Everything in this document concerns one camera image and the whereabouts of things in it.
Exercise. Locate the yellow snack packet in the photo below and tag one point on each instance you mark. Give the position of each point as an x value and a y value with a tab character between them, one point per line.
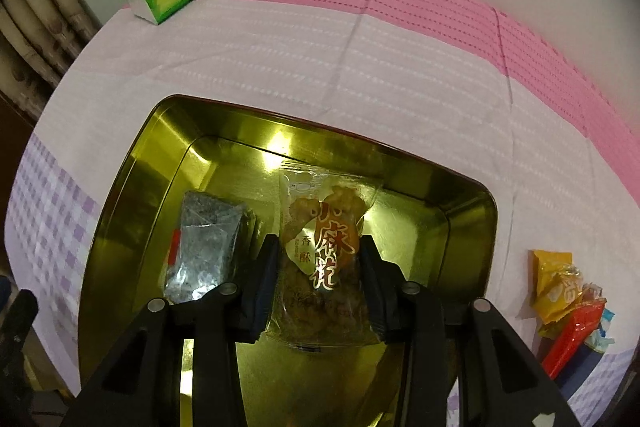
550	287

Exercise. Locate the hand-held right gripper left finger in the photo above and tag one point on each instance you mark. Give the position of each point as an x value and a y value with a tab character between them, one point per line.
262	289

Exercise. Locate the red snack packet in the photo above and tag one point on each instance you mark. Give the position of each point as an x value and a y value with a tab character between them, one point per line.
570	342

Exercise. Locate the pink and purple checked tablecloth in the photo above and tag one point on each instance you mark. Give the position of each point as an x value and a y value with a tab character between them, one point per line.
350	72

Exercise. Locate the silver foil packet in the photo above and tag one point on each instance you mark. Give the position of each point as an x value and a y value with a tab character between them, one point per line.
205	247

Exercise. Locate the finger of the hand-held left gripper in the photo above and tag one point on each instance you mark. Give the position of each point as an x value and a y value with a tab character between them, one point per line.
17	337

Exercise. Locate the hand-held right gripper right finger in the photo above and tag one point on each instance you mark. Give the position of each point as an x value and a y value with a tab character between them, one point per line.
374	289

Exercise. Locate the beige patterned curtain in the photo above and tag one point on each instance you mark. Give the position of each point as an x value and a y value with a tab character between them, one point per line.
35	22

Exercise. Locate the brown tin box gold inside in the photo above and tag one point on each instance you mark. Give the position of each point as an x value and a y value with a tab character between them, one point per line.
410	187

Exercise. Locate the blue candy packet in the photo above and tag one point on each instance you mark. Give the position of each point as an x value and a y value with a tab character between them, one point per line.
606	332

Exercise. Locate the clear fried dough snack packet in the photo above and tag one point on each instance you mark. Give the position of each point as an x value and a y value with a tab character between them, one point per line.
320	227

